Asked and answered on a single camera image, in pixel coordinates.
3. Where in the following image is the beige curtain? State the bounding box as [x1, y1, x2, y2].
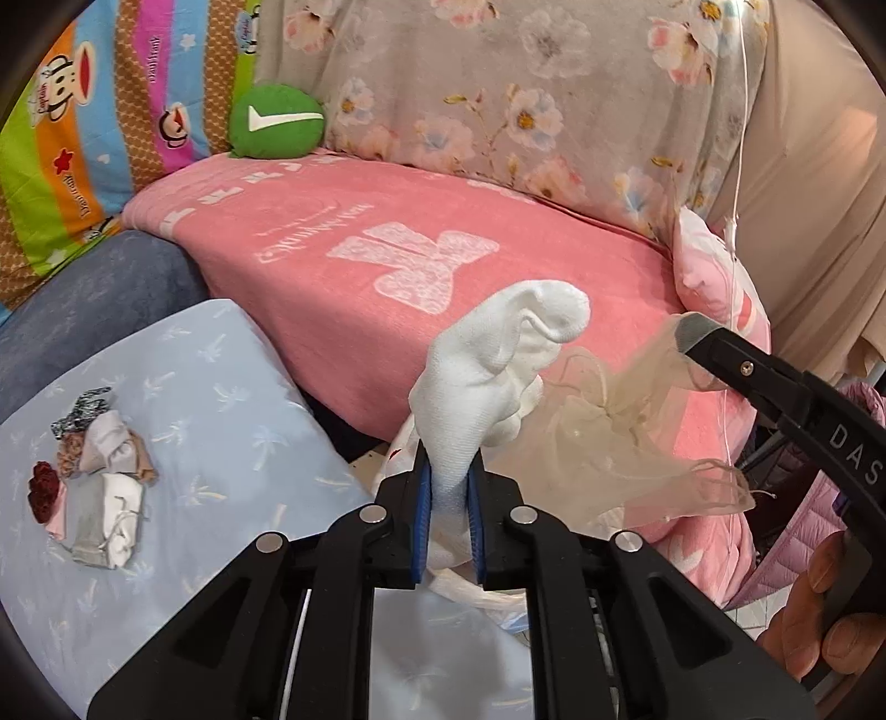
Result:
[706, 0, 886, 389]

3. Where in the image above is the small pink pillow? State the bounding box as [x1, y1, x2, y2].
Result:
[674, 206, 772, 347]

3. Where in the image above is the light blue patterned pillow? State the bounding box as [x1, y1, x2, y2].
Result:
[0, 299, 534, 720]

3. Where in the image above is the striped cartoon monkey pillow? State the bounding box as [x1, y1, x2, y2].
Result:
[0, 0, 260, 312]

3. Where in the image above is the beige stocking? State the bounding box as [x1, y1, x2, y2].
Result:
[56, 430, 159, 486]

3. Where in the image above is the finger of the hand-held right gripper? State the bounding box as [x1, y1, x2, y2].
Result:
[674, 312, 816, 426]

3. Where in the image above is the white crumpled cloth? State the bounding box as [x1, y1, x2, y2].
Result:
[83, 410, 136, 475]

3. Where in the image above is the white sock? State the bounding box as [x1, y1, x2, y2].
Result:
[408, 280, 591, 589]

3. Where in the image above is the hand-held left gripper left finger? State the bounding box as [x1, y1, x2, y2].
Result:
[86, 441, 435, 720]

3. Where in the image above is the pink quilted jacket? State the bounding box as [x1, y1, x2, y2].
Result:
[720, 384, 886, 614]

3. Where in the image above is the person's right hand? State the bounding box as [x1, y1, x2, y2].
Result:
[758, 529, 886, 683]

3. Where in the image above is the green round cushion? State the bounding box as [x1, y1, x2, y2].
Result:
[228, 84, 328, 159]

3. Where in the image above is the sheer beige organza bag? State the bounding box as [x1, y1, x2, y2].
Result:
[494, 315, 757, 534]

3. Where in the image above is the white cord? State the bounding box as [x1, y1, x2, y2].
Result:
[720, 0, 754, 458]

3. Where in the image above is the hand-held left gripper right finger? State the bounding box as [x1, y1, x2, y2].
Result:
[466, 464, 819, 720]

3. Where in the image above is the blue-grey cushion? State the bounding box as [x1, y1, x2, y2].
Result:
[0, 228, 209, 423]

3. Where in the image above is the floral grey pillow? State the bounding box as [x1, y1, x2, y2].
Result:
[253, 0, 772, 243]

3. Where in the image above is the dark red knit cloth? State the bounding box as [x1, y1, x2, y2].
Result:
[29, 461, 63, 523]

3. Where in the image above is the pink blanket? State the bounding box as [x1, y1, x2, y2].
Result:
[123, 153, 772, 610]

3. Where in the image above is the pale pink cloth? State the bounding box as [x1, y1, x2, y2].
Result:
[42, 481, 70, 542]

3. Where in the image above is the white cloth with string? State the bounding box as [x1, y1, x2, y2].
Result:
[102, 472, 148, 570]

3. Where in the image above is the leopard print headband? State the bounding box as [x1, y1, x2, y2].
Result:
[50, 388, 114, 439]

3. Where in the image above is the grey cloth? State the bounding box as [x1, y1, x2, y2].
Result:
[61, 481, 115, 570]

